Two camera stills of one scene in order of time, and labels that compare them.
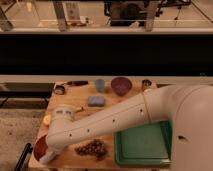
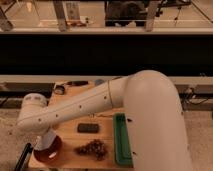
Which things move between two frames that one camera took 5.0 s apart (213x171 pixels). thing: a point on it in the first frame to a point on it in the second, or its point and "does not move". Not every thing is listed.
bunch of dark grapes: (95, 147) does not move
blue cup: (100, 83) does not move
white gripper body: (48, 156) to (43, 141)
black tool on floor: (25, 158) does not move
